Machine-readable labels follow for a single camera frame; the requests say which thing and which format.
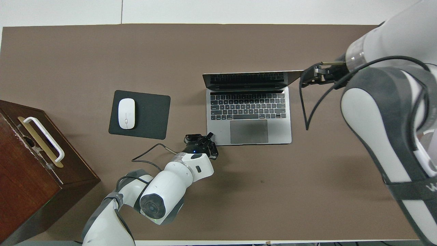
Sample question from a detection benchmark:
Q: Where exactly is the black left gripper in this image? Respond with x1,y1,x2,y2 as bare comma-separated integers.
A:
184,132,219,160

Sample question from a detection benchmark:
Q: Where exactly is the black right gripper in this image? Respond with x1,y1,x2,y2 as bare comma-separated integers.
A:
300,61,348,86

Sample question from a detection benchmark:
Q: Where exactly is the silver Apple laptop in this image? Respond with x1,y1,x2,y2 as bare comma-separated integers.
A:
202,70,305,146

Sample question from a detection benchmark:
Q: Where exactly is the black mouse pad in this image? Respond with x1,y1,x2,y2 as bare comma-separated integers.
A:
108,90,171,140

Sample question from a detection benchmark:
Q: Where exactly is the white computer mouse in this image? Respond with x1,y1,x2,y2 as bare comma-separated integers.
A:
118,98,136,130

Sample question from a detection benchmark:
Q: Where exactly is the brown table mat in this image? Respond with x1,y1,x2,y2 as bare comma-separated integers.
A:
0,23,420,241

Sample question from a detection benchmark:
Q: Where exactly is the dark brown wooden box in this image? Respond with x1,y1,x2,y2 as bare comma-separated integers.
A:
0,99,101,245

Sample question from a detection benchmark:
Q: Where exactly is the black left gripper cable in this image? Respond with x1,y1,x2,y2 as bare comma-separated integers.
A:
131,143,178,171

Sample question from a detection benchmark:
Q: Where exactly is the white box handle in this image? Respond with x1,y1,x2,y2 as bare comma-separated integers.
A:
23,117,65,162

